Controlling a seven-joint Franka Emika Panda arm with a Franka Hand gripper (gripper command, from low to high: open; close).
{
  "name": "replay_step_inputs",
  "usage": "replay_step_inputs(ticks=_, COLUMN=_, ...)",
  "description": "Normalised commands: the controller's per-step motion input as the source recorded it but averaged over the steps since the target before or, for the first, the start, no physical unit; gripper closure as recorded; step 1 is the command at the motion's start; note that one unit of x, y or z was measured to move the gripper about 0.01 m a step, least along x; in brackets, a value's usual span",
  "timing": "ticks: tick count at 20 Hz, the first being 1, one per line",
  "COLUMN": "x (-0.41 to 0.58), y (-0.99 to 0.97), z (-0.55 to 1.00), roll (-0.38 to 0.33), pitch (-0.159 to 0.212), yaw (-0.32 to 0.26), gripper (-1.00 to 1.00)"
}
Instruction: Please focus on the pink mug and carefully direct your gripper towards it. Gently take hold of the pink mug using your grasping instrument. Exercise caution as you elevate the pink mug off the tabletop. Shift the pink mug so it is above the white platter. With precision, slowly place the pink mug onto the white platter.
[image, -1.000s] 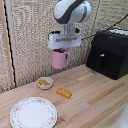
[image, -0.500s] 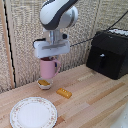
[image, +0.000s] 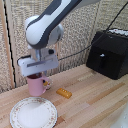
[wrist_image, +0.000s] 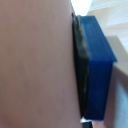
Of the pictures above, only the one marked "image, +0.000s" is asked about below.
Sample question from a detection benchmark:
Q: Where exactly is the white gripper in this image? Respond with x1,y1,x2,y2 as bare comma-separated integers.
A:
17,54,59,78

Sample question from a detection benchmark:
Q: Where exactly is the pink mug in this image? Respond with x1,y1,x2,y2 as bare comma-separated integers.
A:
26,73,50,98

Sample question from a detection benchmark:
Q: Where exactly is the yellow rectangular block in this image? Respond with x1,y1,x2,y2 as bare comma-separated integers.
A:
55,87,73,100

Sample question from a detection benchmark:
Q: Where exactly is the white floral rimmed plate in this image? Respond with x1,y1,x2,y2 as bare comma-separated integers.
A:
9,96,58,128

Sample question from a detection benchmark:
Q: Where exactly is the black box appliance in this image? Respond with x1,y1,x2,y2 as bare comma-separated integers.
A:
85,28,128,81

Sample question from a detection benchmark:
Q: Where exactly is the black cable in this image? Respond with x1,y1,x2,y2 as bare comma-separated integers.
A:
57,1,128,62

